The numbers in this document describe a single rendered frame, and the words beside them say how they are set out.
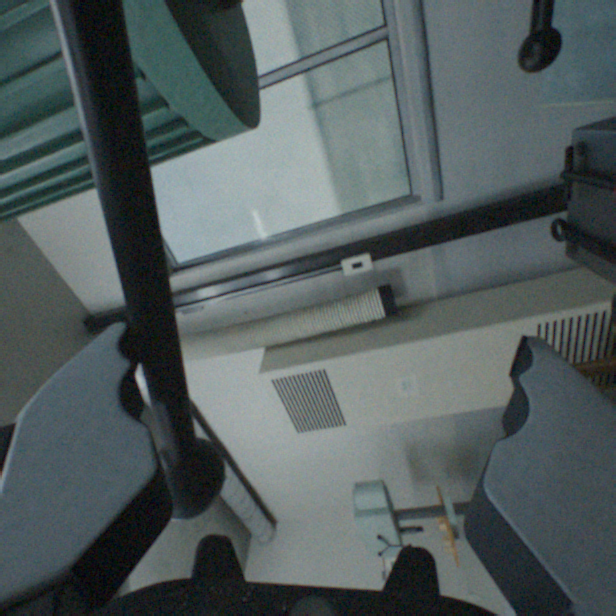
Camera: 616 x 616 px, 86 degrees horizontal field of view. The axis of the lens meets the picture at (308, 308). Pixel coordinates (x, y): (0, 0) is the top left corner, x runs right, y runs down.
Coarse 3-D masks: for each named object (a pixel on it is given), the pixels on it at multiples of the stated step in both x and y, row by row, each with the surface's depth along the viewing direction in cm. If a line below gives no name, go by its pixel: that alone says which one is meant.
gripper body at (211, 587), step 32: (224, 544) 5; (192, 576) 5; (224, 576) 5; (416, 576) 5; (128, 608) 4; (160, 608) 4; (192, 608) 4; (224, 608) 4; (256, 608) 4; (288, 608) 4; (320, 608) 4; (352, 608) 4; (384, 608) 4; (416, 608) 4; (448, 608) 4; (480, 608) 4
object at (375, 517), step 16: (352, 496) 200; (368, 496) 185; (384, 496) 183; (448, 496) 197; (368, 512) 190; (384, 512) 187; (400, 512) 198; (416, 512) 196; (432, 512) 194; (448, 512) 190; (464, 512) 190; (368, 528) 193; (384, 528) 192; (400, 528) 209; (416, 528) 207; (448, 528) 190; (368, 544) 203; (384, 544) 202; (400, 544) 201; (448, 544) 202
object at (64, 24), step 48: (96, 0) 7; (96, 48) 7; (96, 96) 7; (96, 144) 8; (144, 144) 8; (144, 192) 9; (144, 240) 9; (144, 288) 10; (144, 336) 10; (192, 432) 14; (192, 480) 14
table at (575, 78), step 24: (576, 0) 32; (600, 0) 30; (552, 24) 36; (576, 24) 33; (600, 24) 30; (576, 48) 34; (600, 48) 31; (552, 72) 38; (576, 72) 34; (600, 72) 31; (552, 96) 39; (576, 96) 35; (600, 96) 32
